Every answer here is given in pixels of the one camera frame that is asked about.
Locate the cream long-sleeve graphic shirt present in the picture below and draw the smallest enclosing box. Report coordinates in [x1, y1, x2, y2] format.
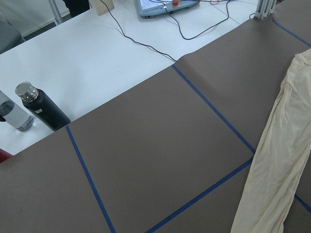
[231, 50, 311, 233]

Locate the clear water bottle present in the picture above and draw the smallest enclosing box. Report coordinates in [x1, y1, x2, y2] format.
[0, 91, 34, 132]

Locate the blue teach pendant near post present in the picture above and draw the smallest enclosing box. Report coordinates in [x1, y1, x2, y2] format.
[136, 0, 200, 18]

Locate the black cable on table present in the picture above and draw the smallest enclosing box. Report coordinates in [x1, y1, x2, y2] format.
[100, 0, 177, 63]

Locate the black bottle with steel cap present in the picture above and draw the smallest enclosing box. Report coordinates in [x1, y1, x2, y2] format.
[15, 82, 71, 132]

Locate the aluminium frame post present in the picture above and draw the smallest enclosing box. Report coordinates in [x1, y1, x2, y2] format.
[254, 0, 276, 19]

